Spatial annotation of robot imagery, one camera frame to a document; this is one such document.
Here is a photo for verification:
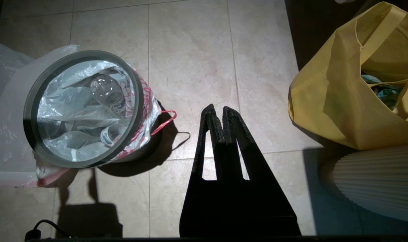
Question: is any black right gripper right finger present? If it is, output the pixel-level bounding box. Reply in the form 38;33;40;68
222;106;302;236

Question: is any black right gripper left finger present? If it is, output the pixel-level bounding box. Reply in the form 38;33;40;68
180;104;241;236

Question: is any white red-printed trash bag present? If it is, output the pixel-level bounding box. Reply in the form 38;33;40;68
36;60;177;180

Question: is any grey bin rim ring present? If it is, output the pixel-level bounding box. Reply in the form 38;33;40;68
23;50;144;168

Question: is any black round trash bin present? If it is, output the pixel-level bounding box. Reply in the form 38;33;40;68
100;97;164;168

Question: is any yellow plastic bag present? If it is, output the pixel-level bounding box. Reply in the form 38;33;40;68
287;2;408;150

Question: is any white plastic bag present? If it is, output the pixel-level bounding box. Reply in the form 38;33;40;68
0;43;80;188

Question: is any cream ribbed cylinder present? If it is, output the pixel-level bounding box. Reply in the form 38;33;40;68
331;144;408;225

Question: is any teal printed wrapper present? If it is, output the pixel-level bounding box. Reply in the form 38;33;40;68
360;74;408;119

